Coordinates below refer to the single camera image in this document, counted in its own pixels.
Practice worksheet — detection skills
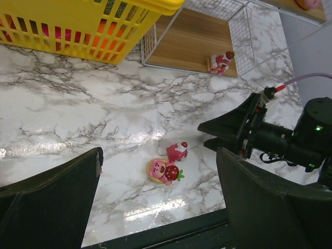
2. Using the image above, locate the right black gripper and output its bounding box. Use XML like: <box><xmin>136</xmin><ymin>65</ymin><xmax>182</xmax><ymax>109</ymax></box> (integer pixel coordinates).
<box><xmin>198</xmin><ymin>93</ymin><xmax>267</xmax><ymax>159</ymax></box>

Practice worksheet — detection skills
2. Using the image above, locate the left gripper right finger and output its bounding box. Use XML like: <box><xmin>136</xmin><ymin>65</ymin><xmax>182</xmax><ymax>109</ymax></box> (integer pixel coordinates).
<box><xmin>216</xmin><ymin>148</ymin><xmax>331</xmax><ymax>248</ymax></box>

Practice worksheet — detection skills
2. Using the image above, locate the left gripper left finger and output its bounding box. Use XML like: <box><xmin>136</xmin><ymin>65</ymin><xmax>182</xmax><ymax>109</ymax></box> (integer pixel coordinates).
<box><xmin>1</xmin><ymin>147</ymin><xmax>103</xmax><ymax>248</ymax></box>

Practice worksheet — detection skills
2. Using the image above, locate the pink bear toy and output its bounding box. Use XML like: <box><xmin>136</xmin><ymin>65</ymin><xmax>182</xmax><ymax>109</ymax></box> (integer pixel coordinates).
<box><xmin>166</xmin><ymin>142</ymin><xmax>188</xmax><ymax>162</ymax></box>

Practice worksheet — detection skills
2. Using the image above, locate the red white figure toy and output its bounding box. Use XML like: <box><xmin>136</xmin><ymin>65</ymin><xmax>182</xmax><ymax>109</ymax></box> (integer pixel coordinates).
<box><xmin>207</xmin><ymin>51</ymin><xmax>234</xmax><ymax>75</ymax></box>

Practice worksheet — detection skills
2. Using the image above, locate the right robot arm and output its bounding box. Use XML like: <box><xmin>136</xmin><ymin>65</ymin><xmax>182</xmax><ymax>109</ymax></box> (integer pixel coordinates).
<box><xmin>198</xmin><ymin>93</ymin><xmax>331</xmax><ymax>188</ymax></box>

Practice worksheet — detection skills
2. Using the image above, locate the yellow plastic basket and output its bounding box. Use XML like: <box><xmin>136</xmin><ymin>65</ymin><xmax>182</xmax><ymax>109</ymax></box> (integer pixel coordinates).
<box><xmin>1</xmin><ymin>1</ymin><xmax>183</xmax><ymax>64</ymax></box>

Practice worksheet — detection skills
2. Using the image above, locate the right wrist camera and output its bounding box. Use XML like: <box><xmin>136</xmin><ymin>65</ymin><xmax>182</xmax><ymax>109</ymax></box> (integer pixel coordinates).
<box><xmin>261</xmin><ymin>87</ymin><xmax>276</xmax><ymax>105</ymax></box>

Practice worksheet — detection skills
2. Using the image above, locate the white wire wooden shelf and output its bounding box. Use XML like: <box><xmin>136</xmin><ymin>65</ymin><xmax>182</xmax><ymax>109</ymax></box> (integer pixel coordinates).
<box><xmin>141</xmin><ymin>1</ymin><xmax>331</xmax><ymax>77</ymax></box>

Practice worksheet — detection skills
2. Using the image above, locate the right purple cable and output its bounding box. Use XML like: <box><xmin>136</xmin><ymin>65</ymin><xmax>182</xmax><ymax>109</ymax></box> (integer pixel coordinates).
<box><xmin>274</xmin><ymin>72</ymin><xmax>332</xmax><ymax>92</ymax></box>

